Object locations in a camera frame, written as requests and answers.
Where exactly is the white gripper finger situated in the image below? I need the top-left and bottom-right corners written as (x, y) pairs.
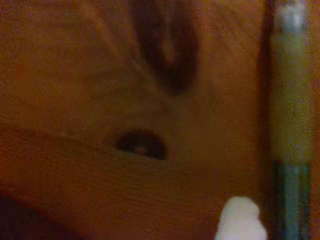
top-left (215, 195), bottom-right (269, 240)

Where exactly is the green pen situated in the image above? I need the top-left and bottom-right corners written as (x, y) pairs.
top-left (269, 0), bottom-right (315, 240)

